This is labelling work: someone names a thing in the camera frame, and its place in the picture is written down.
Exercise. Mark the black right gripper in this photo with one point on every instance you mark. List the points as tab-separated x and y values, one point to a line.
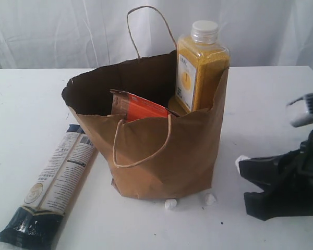
289	198

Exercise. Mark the clear jar with tan lid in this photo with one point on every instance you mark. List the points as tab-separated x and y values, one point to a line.
175	108

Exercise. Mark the yellow millet plastic bottle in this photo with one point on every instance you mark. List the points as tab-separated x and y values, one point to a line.
201	61

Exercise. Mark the brown pouch with orange label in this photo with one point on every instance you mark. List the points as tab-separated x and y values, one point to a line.
133	107

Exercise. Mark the large brown paper bag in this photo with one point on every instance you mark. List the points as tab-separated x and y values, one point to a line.
154	157

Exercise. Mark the long noodle package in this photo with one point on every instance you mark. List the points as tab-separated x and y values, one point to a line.
36	222

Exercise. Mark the white curtain backdrop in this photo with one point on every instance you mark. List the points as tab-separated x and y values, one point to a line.
90	34

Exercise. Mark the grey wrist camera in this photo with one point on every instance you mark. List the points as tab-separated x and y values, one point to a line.
300	111

